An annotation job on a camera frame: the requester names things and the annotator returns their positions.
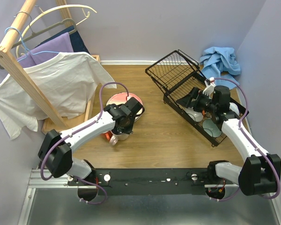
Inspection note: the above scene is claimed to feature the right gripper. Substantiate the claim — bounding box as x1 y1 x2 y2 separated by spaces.
177 86 218 114

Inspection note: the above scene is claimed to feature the pink white plate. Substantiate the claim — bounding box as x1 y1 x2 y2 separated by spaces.
106 93 145 122

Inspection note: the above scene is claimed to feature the white orange bowl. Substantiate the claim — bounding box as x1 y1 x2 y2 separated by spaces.
184 108 204 122

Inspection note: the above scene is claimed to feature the orange mug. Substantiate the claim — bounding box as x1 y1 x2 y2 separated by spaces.
103 132 112 141

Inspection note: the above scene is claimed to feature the pink mug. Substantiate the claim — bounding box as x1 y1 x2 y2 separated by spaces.
109 131 129 146

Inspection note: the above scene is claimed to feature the plain white bowl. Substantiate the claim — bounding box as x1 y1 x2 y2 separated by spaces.
229 102 240 116

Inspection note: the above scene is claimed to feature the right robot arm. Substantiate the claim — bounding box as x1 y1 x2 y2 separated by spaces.
176 86 281 199

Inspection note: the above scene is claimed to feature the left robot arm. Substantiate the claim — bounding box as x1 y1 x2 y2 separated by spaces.
38 97 144 185

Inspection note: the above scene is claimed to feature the wooden clothes rack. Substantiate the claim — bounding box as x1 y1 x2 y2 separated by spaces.
0 0 101 136

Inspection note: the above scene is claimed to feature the teal bowl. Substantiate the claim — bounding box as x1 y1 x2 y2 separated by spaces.
202 119 222 138

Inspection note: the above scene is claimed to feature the blue cloth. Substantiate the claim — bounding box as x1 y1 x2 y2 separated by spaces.
200 47 241 90

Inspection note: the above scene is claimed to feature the white t-shirt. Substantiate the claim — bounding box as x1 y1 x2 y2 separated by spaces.
0 52 117 140

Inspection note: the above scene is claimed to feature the navy garment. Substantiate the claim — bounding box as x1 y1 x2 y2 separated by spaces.
37 25 90 54

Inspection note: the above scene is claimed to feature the purple shirt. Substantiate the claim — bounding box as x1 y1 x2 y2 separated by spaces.
17 33 74 68

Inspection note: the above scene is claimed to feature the cream hanger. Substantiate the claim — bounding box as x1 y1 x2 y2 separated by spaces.
15 0 97 58

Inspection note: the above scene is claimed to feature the blue hanger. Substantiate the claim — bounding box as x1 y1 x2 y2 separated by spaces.
4 27 59 62

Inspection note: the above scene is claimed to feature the grey hanger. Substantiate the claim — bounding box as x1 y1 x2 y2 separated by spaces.
0 18 77 69

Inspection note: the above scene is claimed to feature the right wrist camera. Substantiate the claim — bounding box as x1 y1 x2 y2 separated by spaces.
203 77 215 96

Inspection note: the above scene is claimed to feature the black wire dish rack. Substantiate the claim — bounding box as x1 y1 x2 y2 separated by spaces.
145 50 248 146

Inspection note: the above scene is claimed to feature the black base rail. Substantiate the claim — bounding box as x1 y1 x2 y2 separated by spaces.
67 167 235 196

